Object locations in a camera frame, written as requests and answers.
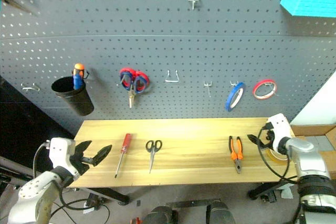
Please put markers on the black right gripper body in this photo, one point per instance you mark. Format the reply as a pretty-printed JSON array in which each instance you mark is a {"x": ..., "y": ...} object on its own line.
[{"x": 269, "y": 138}]

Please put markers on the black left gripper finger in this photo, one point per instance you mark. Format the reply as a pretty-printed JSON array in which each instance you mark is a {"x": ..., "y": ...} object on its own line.
[
  {"x": 83, "y": 147},
  {"x": 102, "y": 153}
]

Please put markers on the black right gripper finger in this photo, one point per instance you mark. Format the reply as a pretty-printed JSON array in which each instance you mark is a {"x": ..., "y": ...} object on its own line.
[{"x": 254, "y": 139}]

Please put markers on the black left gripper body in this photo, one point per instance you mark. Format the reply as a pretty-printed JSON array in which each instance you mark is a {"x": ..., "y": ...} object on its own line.
[{"x": 80, "y": 165}]

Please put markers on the yellow tape roll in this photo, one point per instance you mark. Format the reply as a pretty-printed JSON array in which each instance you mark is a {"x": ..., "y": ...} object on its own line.
[{"x": 275, "y": 157}]

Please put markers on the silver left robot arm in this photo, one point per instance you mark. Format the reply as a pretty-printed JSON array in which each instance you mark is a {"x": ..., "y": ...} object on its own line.
[{"x": 34, "y": 195}]

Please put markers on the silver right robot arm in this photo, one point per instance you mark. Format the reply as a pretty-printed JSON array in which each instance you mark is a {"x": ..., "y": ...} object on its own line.
[{"x": 308, "y": 161}]

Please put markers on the black table leg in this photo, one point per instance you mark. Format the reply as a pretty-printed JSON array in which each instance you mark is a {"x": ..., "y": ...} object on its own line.
[
  {"x": 110, "y": 195},
  {"x": 265, "y": 190}
]

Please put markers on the brown cardboard box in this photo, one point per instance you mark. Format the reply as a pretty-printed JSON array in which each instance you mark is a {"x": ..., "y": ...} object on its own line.
[{"x": 315, "y": 129}]

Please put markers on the black cup holder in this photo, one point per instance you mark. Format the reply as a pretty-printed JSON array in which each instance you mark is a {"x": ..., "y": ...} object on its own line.
[{"x": 76, "y": 100}]

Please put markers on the blue tape roll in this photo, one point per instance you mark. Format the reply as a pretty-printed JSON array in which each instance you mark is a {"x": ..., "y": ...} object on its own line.
[{"x": 231, "y": 96}]

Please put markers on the red tape roll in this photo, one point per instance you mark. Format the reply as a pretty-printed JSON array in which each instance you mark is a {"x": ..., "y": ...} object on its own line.
[{"x": 256, "y": 87}]

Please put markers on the black cabinet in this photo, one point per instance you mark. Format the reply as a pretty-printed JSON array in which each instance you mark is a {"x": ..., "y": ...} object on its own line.
[{"x": 21, "y": 124}]

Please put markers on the silver double prong hook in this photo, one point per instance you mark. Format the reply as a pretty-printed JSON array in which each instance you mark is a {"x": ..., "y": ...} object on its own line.
[
  {"x": 208, "y": 87},
  {"x": 193, "y": 1}
]

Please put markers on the dark rounded shape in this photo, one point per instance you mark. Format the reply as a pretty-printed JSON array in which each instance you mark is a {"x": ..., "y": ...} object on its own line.
[
  {"x": 160, "y": 216},
  {"x": 221, "y": 213}
]

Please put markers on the black metal floor bar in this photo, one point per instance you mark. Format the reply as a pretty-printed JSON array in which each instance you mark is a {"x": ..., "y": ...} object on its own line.
[{"x": 191, "y": 203}]

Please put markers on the grey metal pegboard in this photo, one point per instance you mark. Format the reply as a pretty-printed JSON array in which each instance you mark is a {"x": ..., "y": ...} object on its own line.
[{"x": 183, "y": 45}]

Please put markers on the teal plastic bin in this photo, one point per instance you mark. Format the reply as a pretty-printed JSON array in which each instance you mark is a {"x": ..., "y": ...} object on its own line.
[{"x": 307, "y": 5}]

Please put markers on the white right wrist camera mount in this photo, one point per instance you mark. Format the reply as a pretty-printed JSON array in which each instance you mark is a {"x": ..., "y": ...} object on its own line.
[{"x": 279, "y": 127}]

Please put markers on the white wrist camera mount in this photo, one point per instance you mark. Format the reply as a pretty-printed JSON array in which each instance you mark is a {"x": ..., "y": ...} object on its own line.
[
  {"x": 279, "y": 127},
  {"x": 61, "y": 150}
]

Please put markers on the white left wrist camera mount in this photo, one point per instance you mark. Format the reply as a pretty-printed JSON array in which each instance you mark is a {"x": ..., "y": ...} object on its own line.
[{"x": 61, "y": 150}]

